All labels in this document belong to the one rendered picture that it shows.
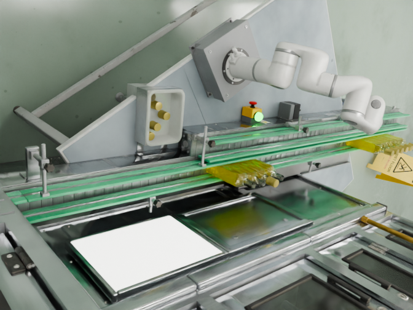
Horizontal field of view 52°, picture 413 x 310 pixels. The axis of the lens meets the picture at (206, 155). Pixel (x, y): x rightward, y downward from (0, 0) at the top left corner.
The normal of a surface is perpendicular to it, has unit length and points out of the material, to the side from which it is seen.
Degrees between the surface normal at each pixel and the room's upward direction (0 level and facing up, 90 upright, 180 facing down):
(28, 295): 90
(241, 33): 5
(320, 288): 90
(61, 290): 90
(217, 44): 5
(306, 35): 0
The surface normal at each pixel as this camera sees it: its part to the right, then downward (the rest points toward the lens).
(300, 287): 0.10, -0.95
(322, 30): 0.64, 0.29
